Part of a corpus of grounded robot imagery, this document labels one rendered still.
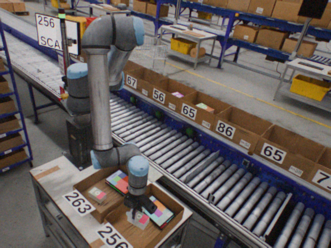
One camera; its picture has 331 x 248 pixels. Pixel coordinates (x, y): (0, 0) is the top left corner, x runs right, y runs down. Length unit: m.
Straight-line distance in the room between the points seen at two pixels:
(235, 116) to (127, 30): 1.54
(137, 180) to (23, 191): 1.93
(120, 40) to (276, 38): 5.43
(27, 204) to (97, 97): 1.87
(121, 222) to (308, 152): 1.52
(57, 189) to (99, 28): 1.11
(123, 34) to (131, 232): 1.05
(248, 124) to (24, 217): 2.20
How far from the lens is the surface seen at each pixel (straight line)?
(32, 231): 2.56
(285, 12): 6.51
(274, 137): 2.27
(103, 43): 1.04
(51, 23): 2.67
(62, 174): 1.86
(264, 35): 6.39
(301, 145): 2.24
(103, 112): 1.07
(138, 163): 1.08
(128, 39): 1.07
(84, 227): 1.56
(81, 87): 1.59
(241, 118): 2.33
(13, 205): 2.79
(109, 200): 1.65
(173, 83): 2.67
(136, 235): 1.50
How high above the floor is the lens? 2.03
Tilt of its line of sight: 32 degrees down
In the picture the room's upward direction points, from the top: 8 degrees clockwise
